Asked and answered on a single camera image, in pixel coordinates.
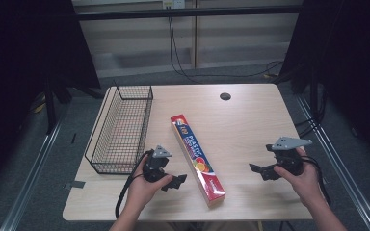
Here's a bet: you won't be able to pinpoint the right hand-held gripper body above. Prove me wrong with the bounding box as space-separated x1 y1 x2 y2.
265 136 313 177

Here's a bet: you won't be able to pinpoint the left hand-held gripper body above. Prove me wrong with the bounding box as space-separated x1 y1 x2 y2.
142 144 172 184

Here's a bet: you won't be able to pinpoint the plastic wrap box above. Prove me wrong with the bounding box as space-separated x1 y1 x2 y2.
170 114 226 207

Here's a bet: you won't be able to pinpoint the black wire basket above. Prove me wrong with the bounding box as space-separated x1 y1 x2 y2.
84 80 154 175

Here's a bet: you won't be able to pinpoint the person's left hand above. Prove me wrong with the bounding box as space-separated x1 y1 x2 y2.
125 165 174 214

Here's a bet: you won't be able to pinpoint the person's right hand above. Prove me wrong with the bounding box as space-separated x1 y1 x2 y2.
273 146 326 209

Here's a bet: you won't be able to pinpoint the grey tape piece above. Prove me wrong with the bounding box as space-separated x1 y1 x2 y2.
64 180 87 191

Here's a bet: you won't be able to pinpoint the narrow black curtain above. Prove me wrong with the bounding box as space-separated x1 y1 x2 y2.
278 0 370 169

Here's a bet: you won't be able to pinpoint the black stand leg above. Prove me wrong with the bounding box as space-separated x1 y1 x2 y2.
43 78 58 135

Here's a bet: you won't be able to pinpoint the black horizontal bar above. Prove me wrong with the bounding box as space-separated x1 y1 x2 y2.
76 5 304 22

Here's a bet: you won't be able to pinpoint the wide black curtain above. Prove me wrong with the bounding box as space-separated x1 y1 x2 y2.
0 0 102 195

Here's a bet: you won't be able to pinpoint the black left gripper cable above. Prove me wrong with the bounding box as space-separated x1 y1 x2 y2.
115 148 155 219

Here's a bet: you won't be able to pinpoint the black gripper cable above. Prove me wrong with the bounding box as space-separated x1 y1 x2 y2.
115 148 155 219
298 155 332 207

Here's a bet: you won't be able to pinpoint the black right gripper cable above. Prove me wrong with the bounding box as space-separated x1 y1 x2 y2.
298 155 332 207

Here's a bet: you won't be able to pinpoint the black floor cables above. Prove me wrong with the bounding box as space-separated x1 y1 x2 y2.
294 86 330 140

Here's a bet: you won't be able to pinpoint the metal floor rail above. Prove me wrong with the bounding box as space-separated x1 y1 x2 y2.
0 105 69 231
294 93 370 231

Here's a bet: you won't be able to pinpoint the black wall cable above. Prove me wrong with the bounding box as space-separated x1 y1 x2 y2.
168 15 284 86

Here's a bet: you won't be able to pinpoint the white wall outlet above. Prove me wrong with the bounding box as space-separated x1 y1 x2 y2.
162 0 187 10

